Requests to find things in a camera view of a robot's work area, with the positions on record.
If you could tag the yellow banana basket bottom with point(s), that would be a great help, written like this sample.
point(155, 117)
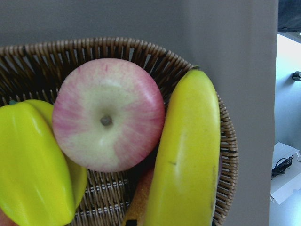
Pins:
point(183, 188)

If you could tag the red apple lower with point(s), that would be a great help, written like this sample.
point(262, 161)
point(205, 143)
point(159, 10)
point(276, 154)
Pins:
point(108, 115)

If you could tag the yellow starfruit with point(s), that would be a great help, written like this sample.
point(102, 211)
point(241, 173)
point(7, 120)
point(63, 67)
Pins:
point(39, 185)

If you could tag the red apple upper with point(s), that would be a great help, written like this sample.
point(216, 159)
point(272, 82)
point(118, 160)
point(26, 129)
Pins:
point(135, 215)

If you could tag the wicker fruit basket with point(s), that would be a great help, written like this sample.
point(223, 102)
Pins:
point(37, 71)

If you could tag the red apple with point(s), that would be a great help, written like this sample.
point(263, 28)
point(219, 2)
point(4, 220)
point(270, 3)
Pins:
point(108, 115)
point(135, 215)

